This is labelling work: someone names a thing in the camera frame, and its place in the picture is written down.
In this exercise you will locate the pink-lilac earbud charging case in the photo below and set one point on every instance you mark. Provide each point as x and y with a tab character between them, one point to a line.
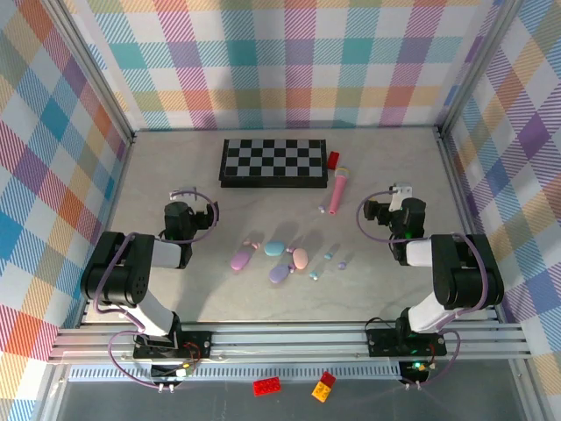
240	261

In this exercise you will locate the pink toy microphone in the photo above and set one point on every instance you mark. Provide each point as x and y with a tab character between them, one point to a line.
337	193

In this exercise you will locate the blue earbud charging case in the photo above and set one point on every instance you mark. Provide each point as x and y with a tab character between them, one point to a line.
274	248

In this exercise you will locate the lavender earbud charging case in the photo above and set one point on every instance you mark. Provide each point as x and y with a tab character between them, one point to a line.
279	274

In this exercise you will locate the peach earbud charging case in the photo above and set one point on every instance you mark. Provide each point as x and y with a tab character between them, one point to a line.
300	258

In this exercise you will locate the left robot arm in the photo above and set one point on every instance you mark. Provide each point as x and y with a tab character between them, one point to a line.
131	280

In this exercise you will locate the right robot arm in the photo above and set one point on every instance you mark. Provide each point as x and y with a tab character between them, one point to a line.
464	280

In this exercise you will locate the red plastic block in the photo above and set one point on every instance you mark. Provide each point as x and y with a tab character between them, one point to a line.
334	160

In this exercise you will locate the black grey folding chessboard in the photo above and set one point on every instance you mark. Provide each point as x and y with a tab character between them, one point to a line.
274	160

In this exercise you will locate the small black controller board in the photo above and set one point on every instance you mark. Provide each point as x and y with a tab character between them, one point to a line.
168	372
416	370

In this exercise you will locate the small red toy brick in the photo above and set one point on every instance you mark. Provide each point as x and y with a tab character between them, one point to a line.
328	378

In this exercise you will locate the large red toy brick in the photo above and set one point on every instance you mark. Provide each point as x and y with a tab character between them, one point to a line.
266	387

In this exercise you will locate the orange toy brick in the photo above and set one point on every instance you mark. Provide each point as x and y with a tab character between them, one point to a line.
321	391

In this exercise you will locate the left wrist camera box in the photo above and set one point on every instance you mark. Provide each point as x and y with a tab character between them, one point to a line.
207	217

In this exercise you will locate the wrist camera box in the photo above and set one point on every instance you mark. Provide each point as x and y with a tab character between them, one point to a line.
207	217
376	211

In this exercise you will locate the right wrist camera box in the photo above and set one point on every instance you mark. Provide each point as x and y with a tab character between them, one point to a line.
376	211

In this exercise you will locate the aluminium side rail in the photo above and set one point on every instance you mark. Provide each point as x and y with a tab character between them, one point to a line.
117	197
459	197

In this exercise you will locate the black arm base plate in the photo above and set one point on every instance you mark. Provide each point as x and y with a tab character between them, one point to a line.
381	344
199	344

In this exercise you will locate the wide aluminium frame rail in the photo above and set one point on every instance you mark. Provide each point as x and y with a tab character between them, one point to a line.
285	340

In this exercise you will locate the aluminium frame post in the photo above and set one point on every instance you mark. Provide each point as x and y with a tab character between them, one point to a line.
477	66
96	79

